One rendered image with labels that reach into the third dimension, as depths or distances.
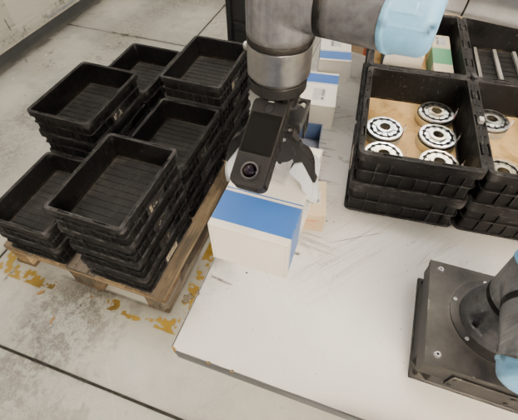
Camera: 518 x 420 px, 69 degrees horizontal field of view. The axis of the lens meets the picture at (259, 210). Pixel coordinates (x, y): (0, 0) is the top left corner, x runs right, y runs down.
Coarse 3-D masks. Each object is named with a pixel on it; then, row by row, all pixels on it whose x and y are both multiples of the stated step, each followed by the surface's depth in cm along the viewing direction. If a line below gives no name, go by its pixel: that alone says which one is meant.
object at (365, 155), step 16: (368, 80) 111; (464, 80) 111; (368, 96) 106; (368, 112) 101; (480, 128) 97; (480, 144) 96; (368, 160) 93; (384, 160) 92; (400, 160) 91; (416, 160) 90; (480, 160) 91; (464, 176) 90; (480, 176) 89
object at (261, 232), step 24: (288, 168) 60; (240, 192) 57; (288, 192) 57; (216, 216) 54; (240, 216) 54; (264, 216) 54; (288, 216) 54; (216, 240) 56; (240, 240) 54; (264, 240) 52; (288, 240) 52; (240, 264) 59; (264, 264) 57; (288, 264) 56
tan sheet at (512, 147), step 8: (512, 120) 115; (512, 128) 113; (504, 136) 111; (512, 136) 111; (496, 144) 108; (504, 144) 108; (512, 144) 108; (496, 152) 106; (504, 152) 106; (512, 152) 106; (512, 160) 104
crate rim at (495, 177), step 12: (492, 84) 110; (504, 84) 109; (516, 84) 110; (480, 96) 106; (480, 108) 102; (492, 156) 91; (492, 168) 88; (492, 180) 89; (504, 180) 88; (516, 180) 87
